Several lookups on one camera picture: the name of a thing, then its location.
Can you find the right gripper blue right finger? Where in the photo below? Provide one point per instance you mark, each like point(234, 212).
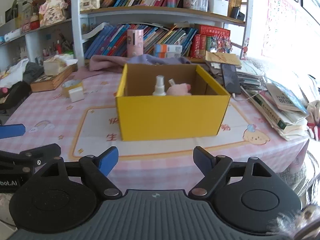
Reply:
point(215, 170)

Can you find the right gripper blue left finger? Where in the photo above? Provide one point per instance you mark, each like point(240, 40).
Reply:
point(94, 172)

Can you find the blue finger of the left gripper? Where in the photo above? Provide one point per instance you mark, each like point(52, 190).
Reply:
point(9, 131)

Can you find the yellow cardboard box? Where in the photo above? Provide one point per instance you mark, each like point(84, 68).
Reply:
point(145, 116)

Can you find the pink plush pig toy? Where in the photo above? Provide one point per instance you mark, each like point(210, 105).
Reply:
point(182, 89)

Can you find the white spray bottle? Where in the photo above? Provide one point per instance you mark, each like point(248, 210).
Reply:
point(159, 86)

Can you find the white t-shirt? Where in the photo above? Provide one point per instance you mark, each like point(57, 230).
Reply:
point(14, 74)

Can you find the wooden chess board box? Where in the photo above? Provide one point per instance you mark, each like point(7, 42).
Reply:
point(48, 83)

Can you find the dark grey garment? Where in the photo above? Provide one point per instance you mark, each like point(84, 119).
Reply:
point(32, 72)

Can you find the yellow tape roll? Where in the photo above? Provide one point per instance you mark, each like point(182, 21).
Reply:
point(70, 84)

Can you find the white charger block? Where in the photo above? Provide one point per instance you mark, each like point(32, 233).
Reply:
point(76, 94)

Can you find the beige tissue pack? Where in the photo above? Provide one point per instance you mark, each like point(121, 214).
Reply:
point(58, 63)

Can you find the black smartphone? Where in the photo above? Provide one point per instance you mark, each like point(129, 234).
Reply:
point(230, 78)

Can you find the stack of books and papers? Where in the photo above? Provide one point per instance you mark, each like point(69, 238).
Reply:
point(279, 106)

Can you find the pink purple cloth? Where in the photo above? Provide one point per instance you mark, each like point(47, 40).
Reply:
point(99, 64)

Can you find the red dictionary books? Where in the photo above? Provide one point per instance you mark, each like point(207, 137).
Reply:
point(210, 39)

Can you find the orange white medicine box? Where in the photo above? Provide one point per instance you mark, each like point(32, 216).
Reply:
point(167, 51)

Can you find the pink floral ornament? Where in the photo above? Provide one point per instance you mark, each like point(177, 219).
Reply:
point(52, 12)

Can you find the row of leaning books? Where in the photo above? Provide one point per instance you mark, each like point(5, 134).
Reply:
point(111, 40)

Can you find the pink cylindrical dispenser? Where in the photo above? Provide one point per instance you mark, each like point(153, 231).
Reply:
point(135, 42)

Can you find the white bookshelf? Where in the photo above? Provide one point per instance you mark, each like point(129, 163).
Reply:
point(159, 15)

